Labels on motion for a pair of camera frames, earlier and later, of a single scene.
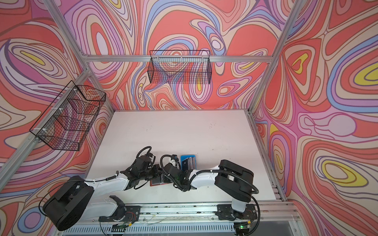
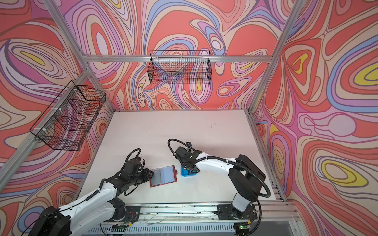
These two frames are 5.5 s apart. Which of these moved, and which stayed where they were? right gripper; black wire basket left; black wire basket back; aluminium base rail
Moved: right gripper
Stayed: aluminium base rail; black wire basket back; black wire basket left
